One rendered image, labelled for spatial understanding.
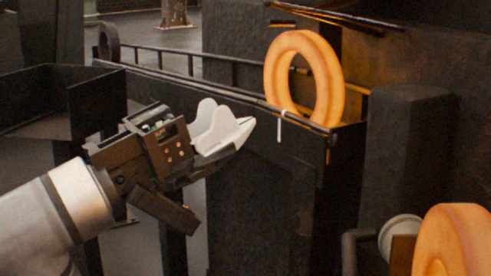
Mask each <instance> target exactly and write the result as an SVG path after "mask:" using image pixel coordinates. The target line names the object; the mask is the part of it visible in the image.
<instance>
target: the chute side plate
mask: <svg viewBox="0 0 491 276"><path fill-rule="evenodd" d="M92 66H97V67H113V66H110V65H107V64H100V63H97V62H94V61H92ZM125 71H126V70H125ZM126 82H127V98H128V99H130V100H133V101H135V102H138V103H139V104H143V105H144V106H147V107H148V106H149V105H150V98H151V99H153V100H155V101H156V102H158V101H159V102H160V105H167V106H168V107H169V108H170V110H171V112H172V115H173V116H174V117H175V119H176V118H177V117H180V116H182V115H184V118H185V121H186V123H188V124H191V123H193V122H194V121H195V120H196V119H197V114H198V108H199V103H200V102H201V101H202V100H204V99H207V98H210V99H213V100H214V101H215V102H216V104H218V105H219V106H220V105H226V106H227V107H229V109H230V110H231V112H232V114H233V116H234V117H235V119H236V120H237V119H242V117H254V118H255V126H254V128H253V130H252V132H251V133H250V134H249V136H248V139H246V140H245V142H244V143H243V144H242V145H241V146H242V148H244V149H247V150H250V151H253V152H254V153H258V154H259V155H260V156H262V157H263V158H265V159H267V160H269V161H271V162H273V163H274V164H276V165H279V166H281V168H283V169H285V170H287V171H288V172H290V173H292V171H293V156H296V157H298V159H301V160H303V161H304V162H306V163H308V164H310V165H312V166H315V167H316V168H317V178H316V183H315V187H318V188H319V189H321V190H323V189H325V170H326V156H327V155H328V136H326V135H324V134H321V133H319V132H316V131H314V130H310V129H309V128H307V127H305V126H303V125H301V124H299V123H296V122H293V121H291V120H287V119H285V118H283V117H282V116H280V115H278V114H275V113H272V112H270V111H267V110H264V109H262V108H260V107H259V106H256V105H253V104H250V103H244V102H242V101H238V100H233V99H230V98H226V97H224V96H221V95H218V94H213V93H210V92H207V91H203V90H198V89H195V88H191V87H187V86H183V85H181V84H175V83H172V82H169V81H166V80H161V79H159V78H155V77H150V76H147V75H144V74H139V73H137V72H136V73H134V72H131V71H126ZM278 119H281V133H280V142H279V141H278Z"/></svg>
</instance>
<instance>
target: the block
mask: <svg viewBox="0 0 491 276"><path fill-rule="evenodd" d="M454 101H455V96H454V93H453V92H452V91H450V90H447V89H446V88H442V87H437V86H433V85H429V84H428V83H424V82H420V81H417V80H414V81H409V82H404V83H403V82H400V83H395V84H387V85H383V86H379V87H374V88H373V89H371V92H370V94H369V102H368V123H367V142H366V152H365V161H364V171H363V181H362V191H361V204H360V210H359V219H358V228H368V227H372V228H375V230H376V233H377V238H376V240H375V241H362V242H361V243H358V245H359V247H362V248H363V249H364V250H365V251H367V252H368V253H370V254H372V255H373V256H374V257H375V256H376V257H377V258H378V259H380V260H382V261H383V262H384V263H386V264H389V263H388V262H387V261H385V260H384V258H383V257H382V254H381V251H380V249H379V247H378V244H377V243H378V238H379V233H380V231H381V229H382V227H383V226H384V224H385V223H386V222H388V221H389V220H390V219H392V218H394V217H396V215H401V214H410V215H415V216H418V217H420V218H422V219H423V220H424V218H425V216H426V214H427V213H428V212H429V211H430V210H431V208H432V207H434V206H435V205H437V204H439V203H440V202H441V197H442V191H443V181H444V176H445V170H446V165H447V155H448V149H449V144H450V134H451V129H452V123H453V122H452V117H453V107H454Z"/></svg>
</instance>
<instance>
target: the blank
mask: <svg viewBox="0 0 491 276"><path fill-rule="evenodd" d="M411 276H491V215H490V213H489V212H488V211H487V210H486V209H485V208H483V207H482V206H481V205H477V204H475V203H462V202H460V203H439V204H437V205H435V206H434V207H432V208H431V210H430V211H429V212H428V213H427V214H426V216H425V218H424V220H423V222H422V225H421V227H420V230H419V232H418V235H417V241H416V245H415V250H414V256H413V265H412V270H411Z"/></svg>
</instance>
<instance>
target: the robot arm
mask: <svg viewBox="0 0 491 276"><path fill-rule="evenodd" d="M151 108H153V109H152V110H151V111H150V112H149V113H145V112H147V111H148V110H149V109H151ZM142 113H145V114H144V115H141V116H139V117H137V118H135V119H134V117H135V116H137V115H140V114H142ZM122 122H123V124H124V127H125V130H124V131H122V132H120V133H118V134H116V135H114V136H113V137H111V138H109V139H107V140H105V141H104V142H102V143H99V144H97V145H96V144H95V143H94V142H93V141H90V142H89V143H86V144H85V145H83V148H84V151H85V153H86V155H87V164H86V163H85V161H84V160H83V159H82V158H81V157H79V156H77V157H75V158H74V159H72V160H70V161H68V162H66V163H64V164H62V165H60V166H58V167H56V168H55V169H53V170H51V171H48V172H47V173H45V174H44V175H42V176H40V178H39V177H38V178H36V179H34V180H32V181H30V182H29V183H25V184H24V185H22V186H19V187H18V188H17V189H14V190H13V191H11V192H9V193H8V194H4V195H2V196H0V276H82V275H81V273H80V272H79V270H78V268H77V267H76V266H75V264H74V262H73V261H72V259H71V256H70V255H69V254H68V251H70V250H72V249H73V248H76V247H77V246H79V245H80V244H83V243H84V242H86V241H88V240H90V239H91V238H93V237H94V236H98V235H100V234H101V233H102V232H105V231H106V230H108V229H109V228H112V227H114V223H115V221H114V217H113V215H114V216H115V215H118V214H120V213H122V212H124V207H123V204H122V202H121V200H120V197H122V198H123V199H124V200H125V201H126V202H128V204H130V205H132V206H134V207H136V208H138V209H141V210H142V211H144V212H146V213H147V214H148V215H151V216H153V217H154V218H155V219H158V220H160V221H161V222H165V224H166V225H167V226H168V227H169V228H170V229H172V230H173V231H175V232H179V233H180V234H183V233H185V235H187V236H189V237H192V236H193V234H194V232H196V230H197V229H198V227H199V226H200V223H201V222H202V221H201V220H200V219H198V218H197V217H196V216H195V214H196V213H195V212H194V211H192V210H191V209H190V207H189V206H187V205H184V204H182V203H180V202H177V203H175V202H173V201H171V200H170V199H168V198H167V197H166V196H164V195H162V194H160V193H161V192H162V193H164V192H166V191H168V192H172V191H175V190H177V189H181V188H183V187H186V186H188V185H190V184H194V183H195V182H197V181H199V180H200V179H201V178H203V177H206V176H209V175H211V174H213V173H214V172H216V171H218V170H219V169H221V168H222V166H224V165H225V164H226V163H227V162H228V161H230V160H231V158H233V156H234V155H235V154H236V151H237V150H239V149H240V146H241V145H242V144H243V143H244V142H245V141H246V139H248V136H249V134H250V133H251V132H252V130H253V128H254V126H255V118H254V117H242V119H237V120H236V119H235V117H234V116H233V114H232V112H231V110H230V109H229V107H227V106H226V105H220V106H219V105H218V104H216V102H215V101H214V100H213V99H210V98H207V99H204V100H202V101H201V102H200V103H199V108H198V114H197V119H196V120H195V121H194V122H193V123H191V124H189V125H186V121H185V118H184V115H182V116H180V117H177V118H176V119H175V117H174V116H173V115H172V112H171V110H170V108H169V107H168V106H167V105H160V102H159V101H158V102H156V103H154V104H151V105H149V106H148V107H145V108H143V109H142V110H140V111H137V112H136V113H133V114H131V115H130V116H128V117H124V118H123V119H122ZM194 155H198V156H194ZM112 214H113V215H112ZM75 246H76V247H75Z"/></svg>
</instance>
